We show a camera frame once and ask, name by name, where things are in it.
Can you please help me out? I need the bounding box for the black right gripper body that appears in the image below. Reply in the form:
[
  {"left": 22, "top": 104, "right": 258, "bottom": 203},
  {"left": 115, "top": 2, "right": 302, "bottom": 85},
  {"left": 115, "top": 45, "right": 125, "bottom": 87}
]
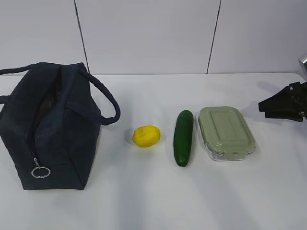
[{"left": 289, "top": 82, "right": 307, "bottom": 122}]

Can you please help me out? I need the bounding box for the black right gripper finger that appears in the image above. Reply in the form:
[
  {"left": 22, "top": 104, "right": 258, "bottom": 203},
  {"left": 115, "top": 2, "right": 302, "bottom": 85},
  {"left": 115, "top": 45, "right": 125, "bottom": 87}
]
[
  {"left": 258, "top": 82, "right": 301, "bottom": 111},
  {"left": 264, "top": 103, "right": 303, "bottom": 122}
]

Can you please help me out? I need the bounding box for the glass container green lid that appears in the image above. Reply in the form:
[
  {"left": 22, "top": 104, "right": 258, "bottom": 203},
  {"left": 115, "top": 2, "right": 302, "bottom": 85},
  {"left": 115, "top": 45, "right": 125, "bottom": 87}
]
[{"left": 198, "top": 106, "right": 256, "bottom": 161}]

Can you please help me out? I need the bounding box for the green cucumber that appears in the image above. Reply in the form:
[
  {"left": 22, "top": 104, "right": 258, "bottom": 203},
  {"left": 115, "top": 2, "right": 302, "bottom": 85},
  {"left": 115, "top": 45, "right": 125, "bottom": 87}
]
[{"left": 173, "top": 110, "right": 194, "bottom": 167}]

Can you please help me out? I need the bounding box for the yellow lemon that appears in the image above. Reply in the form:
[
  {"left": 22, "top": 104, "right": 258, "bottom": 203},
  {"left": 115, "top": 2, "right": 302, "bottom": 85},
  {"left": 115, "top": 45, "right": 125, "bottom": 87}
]
[{"left": 132, "top": 126, "right": 161, "bottom": 148}]

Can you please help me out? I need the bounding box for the navy blue lunch bag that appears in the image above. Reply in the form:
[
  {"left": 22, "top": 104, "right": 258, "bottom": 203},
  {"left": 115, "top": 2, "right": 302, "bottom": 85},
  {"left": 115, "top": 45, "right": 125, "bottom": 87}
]
[{"left": 0, "top": 62, "right": 121, "bottom": 190}]

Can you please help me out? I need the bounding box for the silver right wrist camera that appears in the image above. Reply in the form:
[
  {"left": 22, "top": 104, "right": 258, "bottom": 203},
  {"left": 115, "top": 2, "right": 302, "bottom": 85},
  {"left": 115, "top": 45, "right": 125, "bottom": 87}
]
[{"left": 298, "top": 54, "right": 307, "bottom": 80}]

